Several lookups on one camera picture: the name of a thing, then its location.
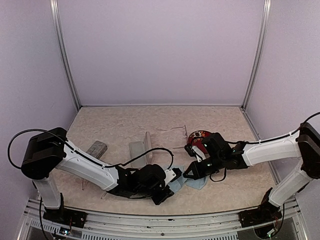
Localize large blue cleaning cloth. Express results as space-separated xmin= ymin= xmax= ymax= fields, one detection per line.
xmin=164 ymin=165 xmax=187 ymax=193

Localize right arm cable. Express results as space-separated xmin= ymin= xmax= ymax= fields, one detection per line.
xmin=209 ymin=112 xmax=320 ymax=183

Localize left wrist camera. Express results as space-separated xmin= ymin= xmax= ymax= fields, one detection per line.
xmin=164 ymin=167 xmax=182 ymax=185

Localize grey glasses case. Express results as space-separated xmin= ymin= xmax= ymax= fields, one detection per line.
xmin=86 ymin=140 xmax=108 ymax=160

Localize small blue cleaning cloth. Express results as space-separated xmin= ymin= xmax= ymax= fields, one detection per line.
xmin=185 ymin=176 xmax=209 ymax=190

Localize front aluminium rail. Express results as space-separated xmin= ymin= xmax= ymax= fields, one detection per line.
xmin=14 ymin=198 xmax=309 ymax=240

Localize red floral plate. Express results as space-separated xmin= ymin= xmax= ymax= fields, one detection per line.
xmin=187 ymin=130 xmax=212 ymax=154

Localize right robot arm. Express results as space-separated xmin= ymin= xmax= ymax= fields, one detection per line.
xmin=183 ymin=122 xmax=320 ymax=228

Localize aluminium frame post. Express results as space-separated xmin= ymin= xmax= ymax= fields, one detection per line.
xmin=50 ymin=0 xmax=82 ymax=111
xmin=241 ymin=0 xmax=272 ymax=112

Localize red lens sunglasses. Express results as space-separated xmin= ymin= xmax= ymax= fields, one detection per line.
xmin=81 ymin=178 xmax=108 ymax=200

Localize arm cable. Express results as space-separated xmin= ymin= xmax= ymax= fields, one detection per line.
xmin=7 ymin=128 xmax=175 ymax=171
xmin=209 ymin=112 xmax=320 ymax=183

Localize right aluminium frame post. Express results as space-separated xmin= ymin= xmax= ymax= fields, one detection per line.
xmin=241 ymin=0 xmax=272 ymax=112

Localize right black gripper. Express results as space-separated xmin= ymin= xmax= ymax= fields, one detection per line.
xmin=183 ymin=153 xmax=225 ymax=181

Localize pink glasses case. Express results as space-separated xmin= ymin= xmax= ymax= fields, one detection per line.
xmin=129 ymin=131 xmax=153 ymax=169

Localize clear pink glasses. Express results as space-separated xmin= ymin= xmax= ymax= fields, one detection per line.
xmin=153 ymin=124 xmax=188 ymax=151

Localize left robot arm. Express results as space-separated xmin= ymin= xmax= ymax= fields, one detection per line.
xmin=13 ymin=127 xmax=182 ymax=228

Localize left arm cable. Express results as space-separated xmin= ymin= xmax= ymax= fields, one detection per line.
xmin=7 ymin=128 xmax=175 ymax=171

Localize left aluminium frame post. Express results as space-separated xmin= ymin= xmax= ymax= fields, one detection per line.
xmin=50 ymin=0 xmax=82 ymax=111

